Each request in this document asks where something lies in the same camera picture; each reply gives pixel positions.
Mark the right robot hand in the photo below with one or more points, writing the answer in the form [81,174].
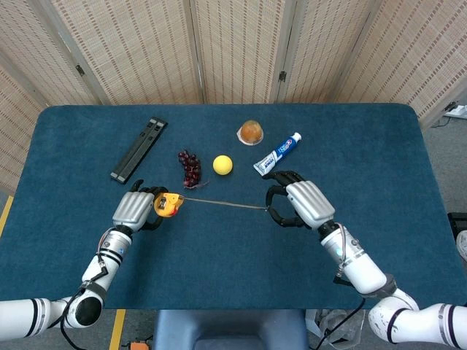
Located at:
[306,206]

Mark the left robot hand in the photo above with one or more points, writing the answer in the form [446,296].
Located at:
[134,209]

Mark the yellow tape measure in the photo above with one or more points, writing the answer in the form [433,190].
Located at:
[166,205]

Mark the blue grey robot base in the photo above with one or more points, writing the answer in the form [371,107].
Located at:
[230,330]

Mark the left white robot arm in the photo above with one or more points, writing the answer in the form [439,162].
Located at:
[73,291]

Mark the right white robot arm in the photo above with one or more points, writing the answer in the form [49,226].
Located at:
[383,291]

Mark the black folding stand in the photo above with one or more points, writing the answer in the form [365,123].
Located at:
[138,155]

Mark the white blue toothpaste tube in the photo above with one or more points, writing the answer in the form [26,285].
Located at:
[277,154]

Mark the dark red grape bunch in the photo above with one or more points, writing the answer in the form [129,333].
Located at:
[191,168]

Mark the orange jelly cup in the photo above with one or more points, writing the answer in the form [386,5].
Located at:
[251,132]

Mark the blue table cloth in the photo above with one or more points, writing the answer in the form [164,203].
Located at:
[233,262]

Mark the yellow ball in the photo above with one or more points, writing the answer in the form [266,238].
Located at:
[222,165]

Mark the clear plastic bag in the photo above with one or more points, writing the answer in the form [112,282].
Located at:
[328,324]

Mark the orange device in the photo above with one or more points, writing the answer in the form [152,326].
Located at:
[135,345]

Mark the black box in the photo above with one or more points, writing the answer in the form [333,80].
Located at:
[458,224]

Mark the bamboo folding screen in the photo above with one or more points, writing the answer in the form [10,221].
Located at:
[233,47]

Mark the white power strip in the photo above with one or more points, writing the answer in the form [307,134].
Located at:
[458,110]

